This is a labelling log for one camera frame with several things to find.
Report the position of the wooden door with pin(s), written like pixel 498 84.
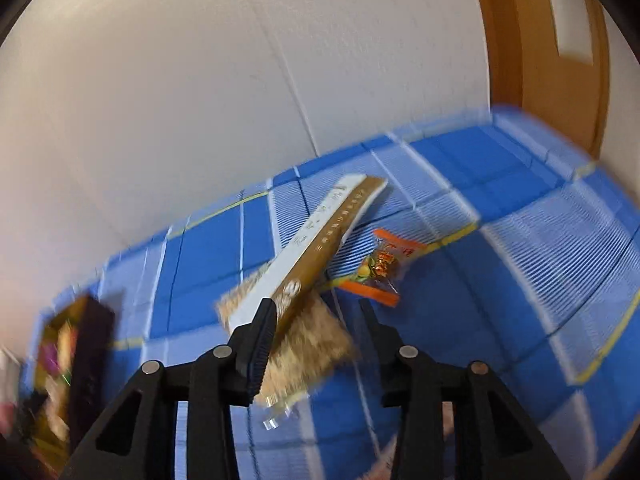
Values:
pixel 530 60

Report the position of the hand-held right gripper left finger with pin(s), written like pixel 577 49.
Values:
pixel 261 350

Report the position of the orange snack packet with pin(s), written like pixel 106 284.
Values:
pixel 382 265

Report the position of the blue plaid cloth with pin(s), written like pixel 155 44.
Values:
pixel 500 285

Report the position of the long white brown snack box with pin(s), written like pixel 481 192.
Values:
pixel 320 240

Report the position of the tan crispy snack packet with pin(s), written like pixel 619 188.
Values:
pixel 310 345

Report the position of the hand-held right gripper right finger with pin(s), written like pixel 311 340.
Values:
pixel 372 345

